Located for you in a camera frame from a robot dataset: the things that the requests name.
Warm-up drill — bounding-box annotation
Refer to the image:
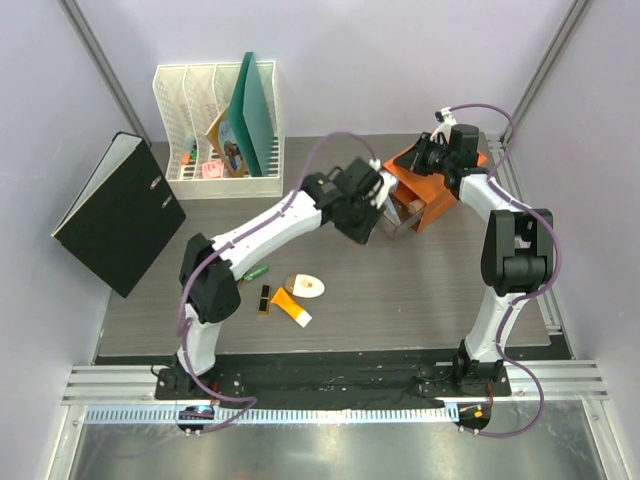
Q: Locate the white slotted cable duct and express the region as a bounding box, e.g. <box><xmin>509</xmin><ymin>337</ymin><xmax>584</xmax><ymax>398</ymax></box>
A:
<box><xmin>84</xmin><ymin>403</ymin><xmax>459</xmax><ymax>425</ymax></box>

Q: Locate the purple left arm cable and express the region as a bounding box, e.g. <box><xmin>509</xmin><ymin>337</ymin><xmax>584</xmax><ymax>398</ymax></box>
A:
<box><xmin>174</xmin><ymin>131</ymin><xmax>384</xmax><ymax>434</ymax></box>

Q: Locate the white mesh file organizer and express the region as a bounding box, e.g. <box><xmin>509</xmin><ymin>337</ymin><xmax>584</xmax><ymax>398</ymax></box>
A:
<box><xmin>153</xmin><ymin>60</ymin><xmax>285</xmax><ymax>200</ymax></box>

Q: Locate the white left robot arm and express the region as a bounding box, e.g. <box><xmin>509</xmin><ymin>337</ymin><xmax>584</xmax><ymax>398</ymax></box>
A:
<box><xmin>177</xmin><ymin>158</ymin><xmax>397</xmax><ymax>399</ymax></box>

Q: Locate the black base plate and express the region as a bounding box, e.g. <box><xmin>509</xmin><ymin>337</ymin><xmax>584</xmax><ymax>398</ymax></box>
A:
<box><xmin>156</xmin><ymin>350</ymin><xmax>511</xmax><ymax>408</ymax></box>

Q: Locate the black ring binder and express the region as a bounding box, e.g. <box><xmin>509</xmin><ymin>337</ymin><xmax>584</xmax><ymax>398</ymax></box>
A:
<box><xmin>52</xmin><ymin>132</ymin><xmax>186</xmax><ymax>298</ymax></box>

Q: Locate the orange cream tube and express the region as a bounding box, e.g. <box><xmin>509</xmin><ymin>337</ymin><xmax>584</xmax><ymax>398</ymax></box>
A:
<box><xmin>270</xmin><ymin>287</ymin><xmax>312</xmax><ymax>328</ymax></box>

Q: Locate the transparent drawer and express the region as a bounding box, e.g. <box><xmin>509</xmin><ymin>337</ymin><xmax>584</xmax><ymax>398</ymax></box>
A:
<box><xmin>377</xmin><ymin>180</ymin><xmax>426</xmax><ymax>240</ymax></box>

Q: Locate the green lip balm tube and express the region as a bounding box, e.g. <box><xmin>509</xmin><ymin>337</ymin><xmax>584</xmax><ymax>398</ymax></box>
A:
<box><xmin>243</xmin><ymin>264</ymin><xmax>270</xmax><ymax>282</ymax></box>

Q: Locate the aluminium frame rail front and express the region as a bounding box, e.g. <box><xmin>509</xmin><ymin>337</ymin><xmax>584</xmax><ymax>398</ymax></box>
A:
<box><xmin>63</xmin><ymin>357</ymin><xmax>608</xmax><ymax>410</ymax></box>

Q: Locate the white oval compact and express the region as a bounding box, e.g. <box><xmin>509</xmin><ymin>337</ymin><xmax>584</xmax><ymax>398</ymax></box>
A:
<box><xmin>284</xmin><ymin>273</ymin><xmax>325</xmax><ymax>299</ymax></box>

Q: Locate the orange drawer box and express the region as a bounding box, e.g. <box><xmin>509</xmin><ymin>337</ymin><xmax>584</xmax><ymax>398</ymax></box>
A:
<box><xmin>382</xmin><ymin>132</ymin><xmax>486</xmax><ymax>233</ymax></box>

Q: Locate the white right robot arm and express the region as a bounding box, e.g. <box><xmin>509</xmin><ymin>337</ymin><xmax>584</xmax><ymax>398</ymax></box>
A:
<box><xmin>394</xmin><ymin>124</ymin><xmax>554</xmax><ymax>395</ymax></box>

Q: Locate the green folder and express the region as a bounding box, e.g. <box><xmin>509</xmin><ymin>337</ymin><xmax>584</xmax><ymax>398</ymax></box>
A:
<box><xmin>228</xmin><ymin>51</ymin><xmax>275</xmax><ymax>177</ymax></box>

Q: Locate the pink sticky note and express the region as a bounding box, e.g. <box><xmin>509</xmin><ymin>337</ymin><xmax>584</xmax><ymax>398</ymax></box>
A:
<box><xmin>201</xmin><ymin>159</ymin><xmax>225</xmax><ymax>180</ymax></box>

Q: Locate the illustrated booklet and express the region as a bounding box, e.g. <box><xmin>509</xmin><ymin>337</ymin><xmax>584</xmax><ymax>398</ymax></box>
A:
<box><xmin>206</xmin><ymin>105</ymin><xmax>248</xmax><ymax>178</ymax></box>

